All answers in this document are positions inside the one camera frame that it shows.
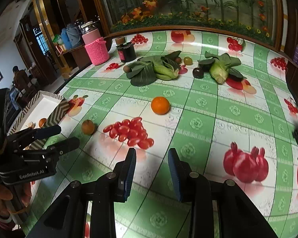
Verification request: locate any fruit print tablecloth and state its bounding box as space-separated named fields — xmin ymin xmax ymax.
xmin=27 ymin=28 xmax=298 ymax=238

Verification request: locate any person's left forearm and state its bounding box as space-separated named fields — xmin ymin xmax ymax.
xmin=0 ymin=211 xmax=20 ymax=238

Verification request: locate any brown round fruit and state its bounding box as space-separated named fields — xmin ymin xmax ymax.
xmin=81 ymin=119 xmax=96 ymax=135

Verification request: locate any dark purple passion fruit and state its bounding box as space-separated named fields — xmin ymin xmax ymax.
xmin=192 ymin=67 xmax=204 ymax=79

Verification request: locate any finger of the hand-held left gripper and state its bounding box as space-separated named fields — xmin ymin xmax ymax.
xmin=22 ymin=137 xmax=80 ymax=163
xmin=7 ymin=125 xmax=62 ymax=151

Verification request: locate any grey-blue thermos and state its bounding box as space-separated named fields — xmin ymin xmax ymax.
xmin=66 ymin=23 xmax=82 ymax=47

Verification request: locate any framed flower and bamboo mural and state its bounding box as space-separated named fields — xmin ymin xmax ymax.
xmin=89 ymin=0 xmax=283 ymax=51

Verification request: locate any dark jar with red label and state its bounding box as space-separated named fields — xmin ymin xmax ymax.
xmin=117 ymin=43 xmax=137 ymax=63

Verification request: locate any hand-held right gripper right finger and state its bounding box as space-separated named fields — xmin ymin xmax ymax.
xmin=168 ymin=148 xmax=279 ymax=238

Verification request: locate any wooden side table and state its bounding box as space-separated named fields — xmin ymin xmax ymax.
xmin=55 ymin=41 xmax=93 ymax=73

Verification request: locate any gold-trimmed wooden door frame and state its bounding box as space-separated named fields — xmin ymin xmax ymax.
xmin=31 ymin=0 xmax=65 ymax=80

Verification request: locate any bok choy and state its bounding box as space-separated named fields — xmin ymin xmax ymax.
xmin=126 ymin=50 xmax=182 ymax=86
xmin=197 ymin=52 xmax=246 ymax=85

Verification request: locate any dark wooden shelf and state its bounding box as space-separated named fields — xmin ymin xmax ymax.
xmin=284 ymin=52 xmax=298 ymax=92

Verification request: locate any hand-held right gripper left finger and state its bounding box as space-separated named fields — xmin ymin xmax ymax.
xmin=27 ymin=147 xmax=137 ymax=238

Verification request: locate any person's left hand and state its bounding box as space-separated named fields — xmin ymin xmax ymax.
xmin=0 ymin=181 xmax=33 ymax=218

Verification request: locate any striped cardboard box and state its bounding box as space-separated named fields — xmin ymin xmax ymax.
xmin=9 ymin=90 xmax=71 ymax=151

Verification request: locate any glass jar with pink sleeve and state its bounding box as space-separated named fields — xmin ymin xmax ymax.
xmin=80 ymin=22 xmax=110 ymax=66

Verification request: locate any blue thermos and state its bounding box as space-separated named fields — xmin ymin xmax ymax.
xmin=60 ymin=28 xmax=72 ymax=51

